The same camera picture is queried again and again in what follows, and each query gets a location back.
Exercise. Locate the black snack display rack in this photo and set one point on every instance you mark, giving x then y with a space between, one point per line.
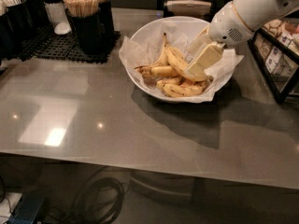
275 48

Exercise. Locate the dark syrup bottle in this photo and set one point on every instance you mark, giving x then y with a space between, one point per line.
106 19

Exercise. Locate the long banana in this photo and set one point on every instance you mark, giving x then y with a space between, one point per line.
180 65

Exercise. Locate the black napkin holder with napkins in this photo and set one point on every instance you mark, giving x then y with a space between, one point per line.
201 9

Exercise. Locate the white paper liner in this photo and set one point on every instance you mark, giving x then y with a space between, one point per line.
140 52

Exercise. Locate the black rubber grid mat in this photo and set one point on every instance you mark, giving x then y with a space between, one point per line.
48 45

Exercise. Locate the small middle banana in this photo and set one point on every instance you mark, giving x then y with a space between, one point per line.
164 71

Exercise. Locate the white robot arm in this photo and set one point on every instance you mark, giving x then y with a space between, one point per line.
256 13

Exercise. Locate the left upright banana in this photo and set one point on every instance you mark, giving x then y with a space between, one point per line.
161 61

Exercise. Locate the black cutlery holder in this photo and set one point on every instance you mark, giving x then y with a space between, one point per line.
16 25

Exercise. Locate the black cup of stir sticks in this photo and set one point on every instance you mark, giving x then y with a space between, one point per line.
84 16

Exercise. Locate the white lidded cup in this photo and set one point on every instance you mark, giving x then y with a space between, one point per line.
56 12

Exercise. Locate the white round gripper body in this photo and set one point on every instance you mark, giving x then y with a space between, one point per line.
228 28

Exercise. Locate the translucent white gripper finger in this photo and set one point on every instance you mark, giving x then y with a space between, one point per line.
200 46

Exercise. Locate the front bottom banana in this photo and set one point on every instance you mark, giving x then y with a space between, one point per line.
185 89

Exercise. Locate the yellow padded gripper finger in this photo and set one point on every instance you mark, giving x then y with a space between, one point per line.
200 64

